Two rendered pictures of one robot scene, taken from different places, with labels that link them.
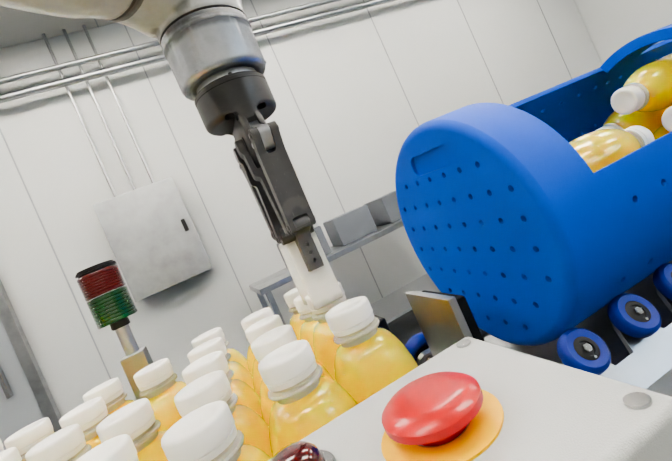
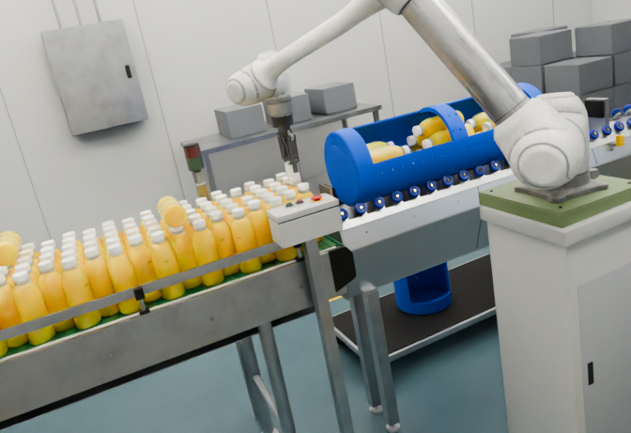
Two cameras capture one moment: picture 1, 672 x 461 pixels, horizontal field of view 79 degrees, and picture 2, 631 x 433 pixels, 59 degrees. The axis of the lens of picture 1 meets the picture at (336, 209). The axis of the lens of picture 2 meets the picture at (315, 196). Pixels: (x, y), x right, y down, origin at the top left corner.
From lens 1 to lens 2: 156 cm
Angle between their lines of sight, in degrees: 16
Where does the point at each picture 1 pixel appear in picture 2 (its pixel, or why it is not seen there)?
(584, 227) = (365, 177)
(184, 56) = (273, 109)
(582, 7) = not seen: outside the picture
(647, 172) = (389, 165)
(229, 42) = (286, 108)
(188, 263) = (127, 109)
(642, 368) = (375, 215)
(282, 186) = (293, 150)
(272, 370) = (287, 193)
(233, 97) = (284, 123)
